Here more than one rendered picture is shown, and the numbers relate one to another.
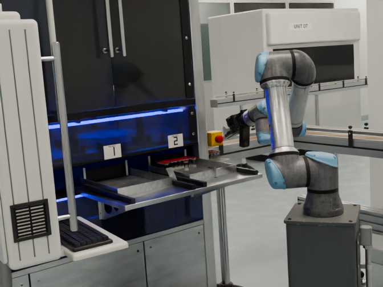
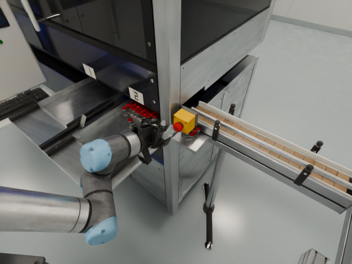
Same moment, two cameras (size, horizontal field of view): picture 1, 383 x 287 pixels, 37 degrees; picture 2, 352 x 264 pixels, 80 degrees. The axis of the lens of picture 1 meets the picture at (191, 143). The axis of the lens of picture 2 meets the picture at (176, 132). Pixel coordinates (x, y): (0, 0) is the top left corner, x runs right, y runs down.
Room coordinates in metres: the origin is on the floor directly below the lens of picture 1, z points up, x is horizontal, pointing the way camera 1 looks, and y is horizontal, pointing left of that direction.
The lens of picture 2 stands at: (2.62, -0.71, 1.59)
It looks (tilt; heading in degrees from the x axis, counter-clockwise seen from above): 46 degrees down; 74
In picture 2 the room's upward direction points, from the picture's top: straight up
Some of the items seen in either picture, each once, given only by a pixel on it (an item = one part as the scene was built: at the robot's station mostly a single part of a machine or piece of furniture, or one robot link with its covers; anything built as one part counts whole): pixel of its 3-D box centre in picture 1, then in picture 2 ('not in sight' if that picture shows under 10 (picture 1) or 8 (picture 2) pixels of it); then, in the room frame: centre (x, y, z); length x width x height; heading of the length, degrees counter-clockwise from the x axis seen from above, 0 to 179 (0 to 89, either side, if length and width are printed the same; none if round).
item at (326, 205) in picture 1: (322, 199); not in sight; (2.09, -0.48, 0.84); 0.15 x 0.15 x 0.10
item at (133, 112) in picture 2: (177, 164); (139, 115); (2.66, 0.07, 0.91); 0.18 x 0.02 x 0.05; 125
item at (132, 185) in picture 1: (125, 181); (81, 99); (2.39, 0.30, 0.90); 0.34 x 0.26 x 0.04; 36
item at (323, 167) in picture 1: (320, 169); not in sight; (2.09, -0.48, 0.96); 0.13 x 0.12 x 0.14; 93
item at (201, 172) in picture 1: (191, 168); (122, 129); (2.57, 0.01, 0.90); 0.34 x 0.26 x 0.04; 35
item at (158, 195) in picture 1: (167, 182); (92, 123); (2.43, 0.12, 0.87); 0.70 x 0.48 x 0.02; 126
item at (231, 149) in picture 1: (237, 142); (261, 144); (3.11, -0.26, 0.92); 0.69 x 0.16 x 0.16; 126
